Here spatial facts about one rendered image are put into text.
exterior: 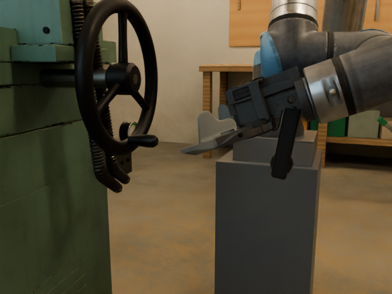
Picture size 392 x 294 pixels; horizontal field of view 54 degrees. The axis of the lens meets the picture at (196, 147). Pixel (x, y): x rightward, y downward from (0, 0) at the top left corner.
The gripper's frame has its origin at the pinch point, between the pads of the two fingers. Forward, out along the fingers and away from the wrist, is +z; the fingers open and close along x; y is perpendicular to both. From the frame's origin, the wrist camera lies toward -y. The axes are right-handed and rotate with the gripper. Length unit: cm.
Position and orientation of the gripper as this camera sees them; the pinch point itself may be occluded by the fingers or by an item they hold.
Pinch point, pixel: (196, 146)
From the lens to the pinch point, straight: 65.7
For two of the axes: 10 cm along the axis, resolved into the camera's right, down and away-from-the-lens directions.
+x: -2.9, 1.9, -9.4
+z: -9.0, 2.8, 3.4
